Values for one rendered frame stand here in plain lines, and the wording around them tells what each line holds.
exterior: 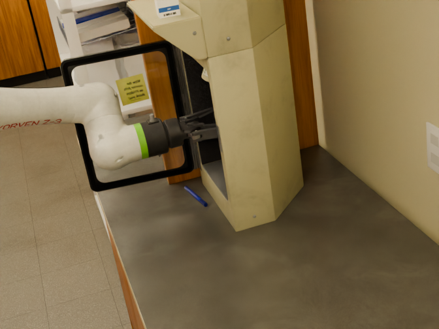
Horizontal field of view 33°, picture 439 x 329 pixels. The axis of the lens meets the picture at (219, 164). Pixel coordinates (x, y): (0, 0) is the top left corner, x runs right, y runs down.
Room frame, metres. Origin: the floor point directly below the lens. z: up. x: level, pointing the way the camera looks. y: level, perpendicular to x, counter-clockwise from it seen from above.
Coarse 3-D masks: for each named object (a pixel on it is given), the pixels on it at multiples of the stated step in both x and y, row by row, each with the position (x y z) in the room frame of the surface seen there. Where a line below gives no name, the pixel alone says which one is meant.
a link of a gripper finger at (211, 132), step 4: (212, 128) 1.72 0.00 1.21; (196, 132) 1.71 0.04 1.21; (200, 132) 1.71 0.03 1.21; (204, 132) 1.71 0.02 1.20; (208, 132) 1.71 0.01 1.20; (212, 132) 1.71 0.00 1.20; (216, 132) 1.71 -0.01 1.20; (204, 136) 1.71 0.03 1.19; (208, 136) 1.71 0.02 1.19; (212, 136) 1.71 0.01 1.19; (216, 136) 1.71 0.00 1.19; (196, 140) 1.70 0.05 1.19; (200, 140) 1.70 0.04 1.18
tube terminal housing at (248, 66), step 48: (192, 0) 1.71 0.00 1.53; (240, 0) 1.67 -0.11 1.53; (240, 48) 1.66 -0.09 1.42; (288, 48) 1.84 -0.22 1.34; (240, 96) 1.66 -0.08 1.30; (288, 96) 1.81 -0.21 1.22; (240, 144) 1.66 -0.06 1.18; (288, 144) 1.78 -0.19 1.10; (240, 192) 1.65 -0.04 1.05; (288, 192) 1.75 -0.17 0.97
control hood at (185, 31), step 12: (144, 0) 1.91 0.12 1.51; (144, 12) 1.77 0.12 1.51; (156, 12) 1.75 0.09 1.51; (180, 12) 1.71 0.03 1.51; (192, 12) 1.69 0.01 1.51; (156, 24) 1.64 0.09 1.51; (168, 24) 1.63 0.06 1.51; (180, 24) 1.63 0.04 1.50; (192, 24) 1.64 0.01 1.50; (168, 36) 1.63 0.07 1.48; (180, 36) 1.63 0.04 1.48; (192, 36) 1.64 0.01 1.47; (180, 48) 1.63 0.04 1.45; (192, 48) 1.64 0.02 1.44; (204, 48) 1.64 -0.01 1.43
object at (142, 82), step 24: (120, 48) 1.93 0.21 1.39; (72, 72) 1.91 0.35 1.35; (96, 72) 1.92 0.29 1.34; (120, 72) 1.92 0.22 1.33; (144, 72) 1.93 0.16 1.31; (168, 72) 1.94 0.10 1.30; (120, 96) 1.92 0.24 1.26; (144, 96) 1.93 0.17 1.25; (168, 96) 1.94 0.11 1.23; (144, 120) 1.93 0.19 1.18; (96, 168) 1.91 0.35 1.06; (120, 168) 1.92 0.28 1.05; (144, 168) 1.93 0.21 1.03; (168, 168) 1.93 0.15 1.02
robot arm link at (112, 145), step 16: (96, 128) 1.71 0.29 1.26; (112, 128) 1.71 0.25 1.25; (128, 128) 1.72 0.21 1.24; (96, 144) 1.69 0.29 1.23; (112, 144) 1.68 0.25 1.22; (128, 144) 1.69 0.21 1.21; (144, 144) 1.69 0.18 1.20; (96, 160) 1.68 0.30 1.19; (112, 160) 1.67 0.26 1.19; (128, 160) 1.69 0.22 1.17
